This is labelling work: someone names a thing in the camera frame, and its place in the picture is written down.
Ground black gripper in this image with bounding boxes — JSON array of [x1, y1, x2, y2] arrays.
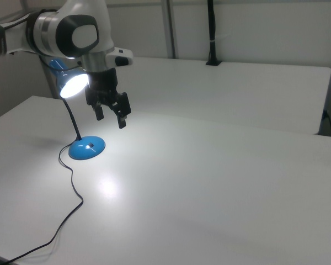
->
[[85, 68, 132, 130]]

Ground blue gooseneck desk lamp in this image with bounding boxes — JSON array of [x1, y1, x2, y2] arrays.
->
[[48, 59, 106, 161]]

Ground white adjacent table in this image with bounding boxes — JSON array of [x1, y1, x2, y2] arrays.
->
[[82, 56, 331, 136]]

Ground black lamp power cable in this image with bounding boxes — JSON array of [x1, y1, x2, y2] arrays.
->
[[4, 145, 85, 265]]

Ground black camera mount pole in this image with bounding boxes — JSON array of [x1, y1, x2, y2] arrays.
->
[[205, 0, 223, 67]]

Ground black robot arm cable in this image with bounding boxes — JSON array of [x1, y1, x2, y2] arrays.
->
[[0, 9, 85, 73]]

